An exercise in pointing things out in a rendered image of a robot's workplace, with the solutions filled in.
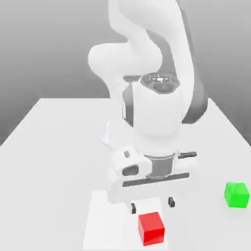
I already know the small red cube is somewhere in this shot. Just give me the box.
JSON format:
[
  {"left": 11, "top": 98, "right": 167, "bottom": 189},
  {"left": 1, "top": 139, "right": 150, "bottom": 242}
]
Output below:
[{"left": 137, "top": 211, "right": 166, "bottom": 247}]

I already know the small green cube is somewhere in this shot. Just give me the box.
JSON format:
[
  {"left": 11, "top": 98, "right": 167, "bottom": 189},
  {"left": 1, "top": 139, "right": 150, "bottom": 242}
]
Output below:
[{"left": 224, "top": 181, "right": 251, "bottom": 209}]

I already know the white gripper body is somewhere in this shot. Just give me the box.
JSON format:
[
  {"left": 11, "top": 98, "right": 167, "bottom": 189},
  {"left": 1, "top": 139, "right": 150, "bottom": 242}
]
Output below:
[{"left": 107, "top": 157, "right": 199, "bottom": 205}]

